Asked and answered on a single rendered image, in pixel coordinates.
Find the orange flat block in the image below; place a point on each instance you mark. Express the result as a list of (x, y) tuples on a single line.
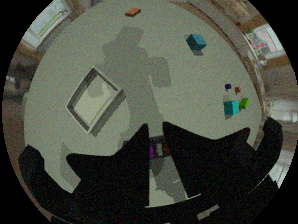
[(132, 12)]

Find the teal cube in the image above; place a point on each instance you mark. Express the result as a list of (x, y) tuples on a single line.
[(196, 42), (230, 107)]

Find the green rectangular block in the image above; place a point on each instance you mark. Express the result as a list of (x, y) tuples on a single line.
[(243, 103)]

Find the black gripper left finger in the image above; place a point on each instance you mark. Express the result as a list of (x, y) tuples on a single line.
[(130, 165)]

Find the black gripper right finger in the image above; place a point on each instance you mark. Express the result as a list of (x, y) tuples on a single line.
[(195, 156)]

